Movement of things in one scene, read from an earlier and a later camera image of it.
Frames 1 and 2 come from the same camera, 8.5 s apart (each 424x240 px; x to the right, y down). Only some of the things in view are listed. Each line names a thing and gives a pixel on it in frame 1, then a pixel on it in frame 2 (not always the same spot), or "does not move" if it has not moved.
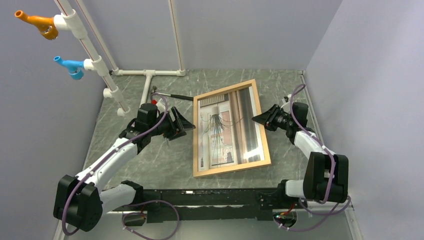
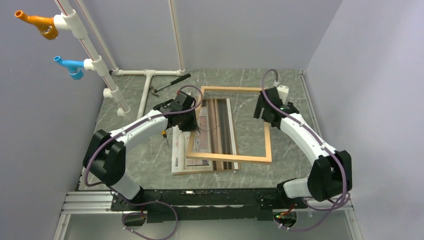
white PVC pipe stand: x=68 y=20 does not move
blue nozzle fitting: x=75 y=67 does not move
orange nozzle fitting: x=46 y=24 does not move
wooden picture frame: x=196 y=98 to x=268 y=158
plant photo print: x=227 y=135 to x=180 y=143
